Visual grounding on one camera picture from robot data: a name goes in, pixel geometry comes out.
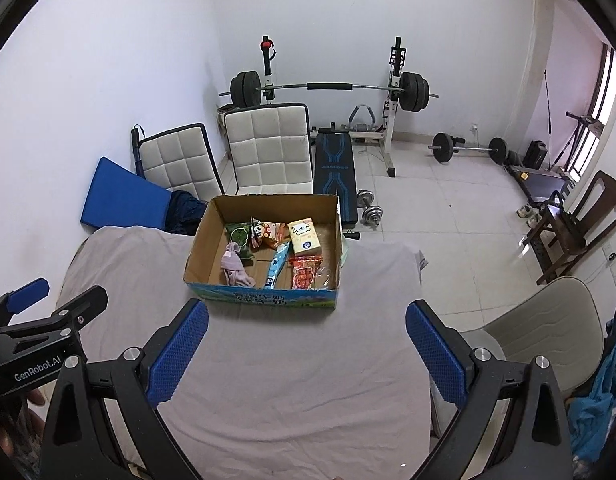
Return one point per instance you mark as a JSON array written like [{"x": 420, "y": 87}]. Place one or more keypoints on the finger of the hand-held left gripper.
[
  {"x": 30, "y": 290},
  {"x": 82, "y": 305}
]

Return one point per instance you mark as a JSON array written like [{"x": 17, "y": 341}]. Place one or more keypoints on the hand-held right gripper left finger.
[{"x": 180, "y": 355}]

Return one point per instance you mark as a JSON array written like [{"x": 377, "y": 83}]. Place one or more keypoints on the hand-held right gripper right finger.
[{"x": 438, "y": 355}]

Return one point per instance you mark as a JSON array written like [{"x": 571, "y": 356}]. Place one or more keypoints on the printed cardboard box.
[{"x": 258, "y": 301}]

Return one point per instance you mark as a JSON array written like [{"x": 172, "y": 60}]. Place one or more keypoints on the grey purple cloth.
[{"x": 232, "y": 270}]

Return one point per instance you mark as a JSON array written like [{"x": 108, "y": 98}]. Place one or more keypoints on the long blue packet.
[{"x": 278, "y": 265}]

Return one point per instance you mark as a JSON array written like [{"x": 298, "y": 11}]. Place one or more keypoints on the green snack packet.
[{"x": 237, "y": 234}]

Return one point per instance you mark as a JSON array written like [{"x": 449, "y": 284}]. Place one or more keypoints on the panda print snack packet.
[{"x": 263, "y": 232}]

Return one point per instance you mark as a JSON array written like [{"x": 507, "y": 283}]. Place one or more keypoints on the red snack packet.
[{"x": 305, "y": 275}]

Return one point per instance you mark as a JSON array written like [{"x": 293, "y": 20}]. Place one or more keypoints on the yellow tissue pack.
[{"x": 305, "y": 237}]

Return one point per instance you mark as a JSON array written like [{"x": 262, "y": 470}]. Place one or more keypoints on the person's left hand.
[{"x": 7, "y": 440}]

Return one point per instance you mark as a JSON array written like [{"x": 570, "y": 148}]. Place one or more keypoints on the beige plastic chair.
[{"x": 548, "y": 330}]

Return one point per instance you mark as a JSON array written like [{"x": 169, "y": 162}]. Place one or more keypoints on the blue mat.
[{"x": 122, "y": 195}]

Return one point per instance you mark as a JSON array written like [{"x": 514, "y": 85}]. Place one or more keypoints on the dark blue cloth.
[{"x": 185, "y": 210}]

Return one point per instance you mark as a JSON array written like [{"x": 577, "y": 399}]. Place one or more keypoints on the chrome dumbbell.
[
  {"x": 373, "y": 214},
  {"x": 365, "y": 195}
]

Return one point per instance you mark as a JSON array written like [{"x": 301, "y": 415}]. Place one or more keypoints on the blue jacket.
[{"x": 598, "y": 400}]

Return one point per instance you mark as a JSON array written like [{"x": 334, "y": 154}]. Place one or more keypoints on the white shoe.
[
  {"x": 524, "y": 210},
  {"x": 534, "y": 219}
]

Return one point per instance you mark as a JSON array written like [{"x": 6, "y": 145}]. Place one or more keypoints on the white padded chair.
[
  {"x": 268, "y": 145},
  {"x": 172, "y": 160}
]

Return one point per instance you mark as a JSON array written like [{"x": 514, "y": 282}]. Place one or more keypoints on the treadmill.
[{"x": 538, "y": 182}]

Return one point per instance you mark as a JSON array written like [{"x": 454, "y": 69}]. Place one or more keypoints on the dark wooden chair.
[{"x": 588, "y": 220}]

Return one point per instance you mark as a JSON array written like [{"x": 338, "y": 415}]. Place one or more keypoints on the short barbell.
[{"x": 468, "y": 149}]

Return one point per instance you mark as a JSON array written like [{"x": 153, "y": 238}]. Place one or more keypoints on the black blue weight bench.
[{"x": 333, "y": 170}]

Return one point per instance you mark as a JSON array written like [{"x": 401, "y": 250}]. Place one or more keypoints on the black speaker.
[{"x": 536, "y": 154}]

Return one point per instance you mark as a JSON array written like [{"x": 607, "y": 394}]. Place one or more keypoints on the white barbell rack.
[{"x": 390, "y": 130}]

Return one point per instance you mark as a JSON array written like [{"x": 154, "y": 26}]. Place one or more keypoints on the small brown box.
[{"x": 222, "y": 112}]

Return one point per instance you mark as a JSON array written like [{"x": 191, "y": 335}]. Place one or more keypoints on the thin black pole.
[{"x": 546, "y": 105}]

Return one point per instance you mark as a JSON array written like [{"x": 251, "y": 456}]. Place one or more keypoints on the long barbell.
[{"x": 328, "y": 86}]

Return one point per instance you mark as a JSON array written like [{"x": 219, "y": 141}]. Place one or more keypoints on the window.
[{"x": 600, "y": 100}]

